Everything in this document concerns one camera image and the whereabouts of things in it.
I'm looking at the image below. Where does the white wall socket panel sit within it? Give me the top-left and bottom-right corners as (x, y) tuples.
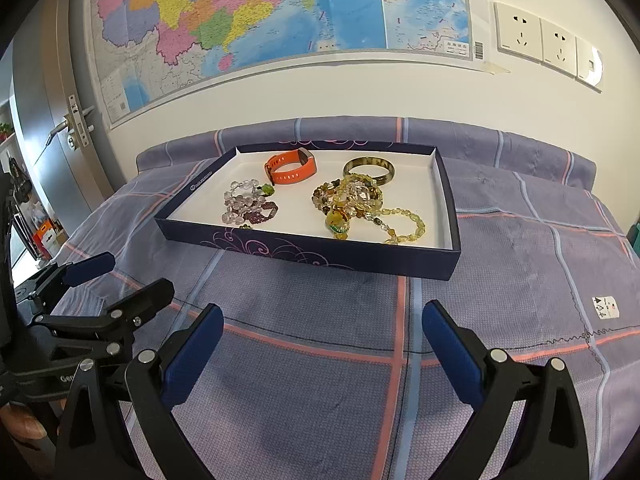
(494, 1), (604, 92)

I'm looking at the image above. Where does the clear crystal bead bracelet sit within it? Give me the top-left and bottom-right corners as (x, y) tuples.
(220, 176), (269, 226)

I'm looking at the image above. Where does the person left hand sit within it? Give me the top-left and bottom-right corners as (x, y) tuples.
(0, 403), (47, 450)

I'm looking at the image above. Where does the orange watch band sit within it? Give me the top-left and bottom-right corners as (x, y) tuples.
(265, 148), (317, 185)

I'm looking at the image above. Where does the tortoiseshell bangle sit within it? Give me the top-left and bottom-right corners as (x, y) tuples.
(343, 156), (396, 186)

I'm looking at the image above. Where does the grey door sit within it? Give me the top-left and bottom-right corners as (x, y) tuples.
(10, 0), (125, 233)

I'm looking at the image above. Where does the amber yellow necklace pile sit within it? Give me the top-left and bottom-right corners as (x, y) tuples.
(324, 173), (428, 247)

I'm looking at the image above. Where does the dark blue jewelry tray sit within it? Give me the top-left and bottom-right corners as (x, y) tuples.
(155, 141), (461, 281)

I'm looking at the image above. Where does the green yellow glass ring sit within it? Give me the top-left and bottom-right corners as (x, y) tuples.
(324, 209), (353, 241)

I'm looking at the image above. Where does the silver door handle lock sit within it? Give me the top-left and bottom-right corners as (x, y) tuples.
(44, 94), (94, 151)

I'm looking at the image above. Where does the white label on sheet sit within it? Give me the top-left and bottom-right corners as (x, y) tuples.
(591, 296), (620, 320)

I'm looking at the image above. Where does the colourful wall map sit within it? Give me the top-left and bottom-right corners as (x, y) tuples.
(84, 0), (490, 126)

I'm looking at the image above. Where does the teal plastic basket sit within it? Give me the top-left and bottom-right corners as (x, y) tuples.
(627, 222), (640, 256)

